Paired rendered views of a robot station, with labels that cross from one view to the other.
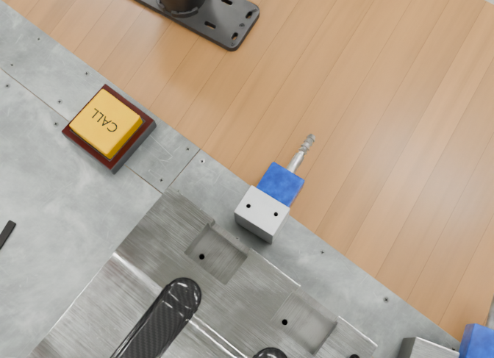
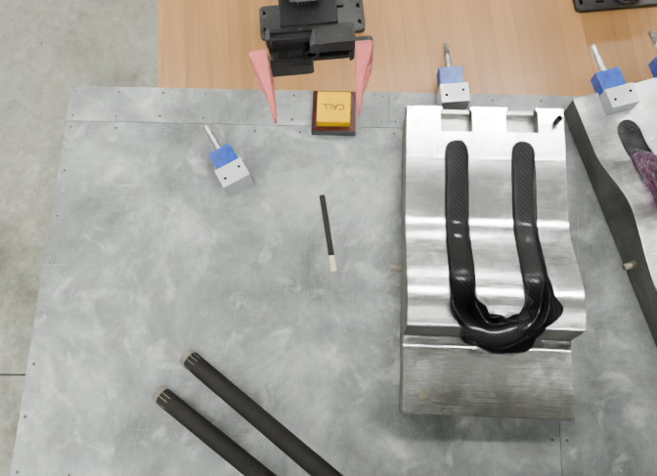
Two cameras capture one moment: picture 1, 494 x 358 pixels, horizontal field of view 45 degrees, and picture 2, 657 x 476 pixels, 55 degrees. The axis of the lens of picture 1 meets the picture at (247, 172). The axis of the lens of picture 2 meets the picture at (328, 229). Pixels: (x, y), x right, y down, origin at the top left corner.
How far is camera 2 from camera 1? 0.61 m
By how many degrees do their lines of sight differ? 8
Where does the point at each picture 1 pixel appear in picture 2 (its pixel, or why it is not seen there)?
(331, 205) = (478, 74)
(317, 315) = (521, 119)
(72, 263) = (371, 193)
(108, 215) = (369, 156)
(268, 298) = (497, 122)
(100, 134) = (337, 114)
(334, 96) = (436, 20)
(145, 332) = (452, 179)
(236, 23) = (354, 14)
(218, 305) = (476, 142)
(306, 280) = not seen: hidden behind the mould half
